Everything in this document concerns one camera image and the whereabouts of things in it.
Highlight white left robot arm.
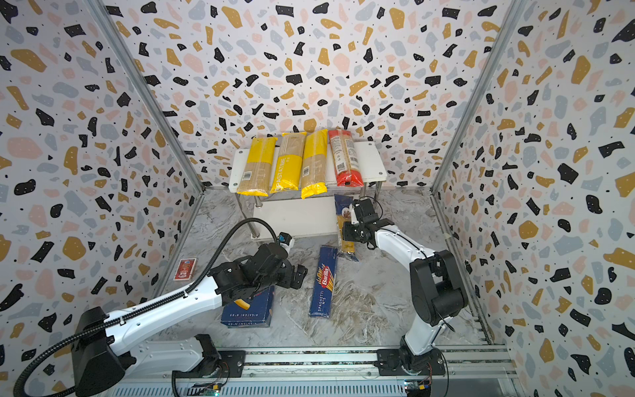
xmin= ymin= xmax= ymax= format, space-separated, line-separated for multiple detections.
xmin=71 ymin=243 xmax=308 ymax=396

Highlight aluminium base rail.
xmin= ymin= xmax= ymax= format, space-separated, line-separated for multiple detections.
xmin=104 ymin=345 xmax=524 ymax=396

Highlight black corrugated cable conduit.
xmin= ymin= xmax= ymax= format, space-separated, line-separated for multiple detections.
xmin=12 ymin=217 xmax=279 ymax=397

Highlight red spaghetti bag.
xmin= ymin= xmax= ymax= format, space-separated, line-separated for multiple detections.
xmin=327 ymin=130 xmax=364 ymax=188

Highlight blue Ankara spaghetti bag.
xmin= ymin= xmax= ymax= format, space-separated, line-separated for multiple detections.
xmin=334 ymin=195 xmax=358 ymax=262

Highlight yellow clear spaghetti bag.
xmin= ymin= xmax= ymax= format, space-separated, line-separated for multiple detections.
xmin=301 ymin=129 xmax=328 ymax=199

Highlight white two-tier shelf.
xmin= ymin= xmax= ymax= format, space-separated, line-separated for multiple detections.
xmin=229 ymin=142 xmax=387 ymax=238

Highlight blue Barilla spaghetti box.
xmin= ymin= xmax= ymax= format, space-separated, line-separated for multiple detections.
xmin=309 ymin=246 xmax=338 ymax=318

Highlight red playing card box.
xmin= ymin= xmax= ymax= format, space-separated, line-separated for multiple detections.
xmin=174 ymin=258 xmax=197 ymax=281

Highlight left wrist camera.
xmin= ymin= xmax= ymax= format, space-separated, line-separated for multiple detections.
xmin=278 ymin=232 xmax=295 ymax=252

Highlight yellow Pastatime spaghetti bag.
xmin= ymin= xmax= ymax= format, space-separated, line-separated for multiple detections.
xmin=271 ymin=132 xmax=307 ymax=194

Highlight blue Barilla rigatoni box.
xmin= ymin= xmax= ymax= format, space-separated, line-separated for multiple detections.
xmin=221 ymin=286 xmax=275 ymax=329

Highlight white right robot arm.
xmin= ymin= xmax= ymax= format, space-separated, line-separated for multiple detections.
xmin=342 ymin=197 xmax=468 ymax=374

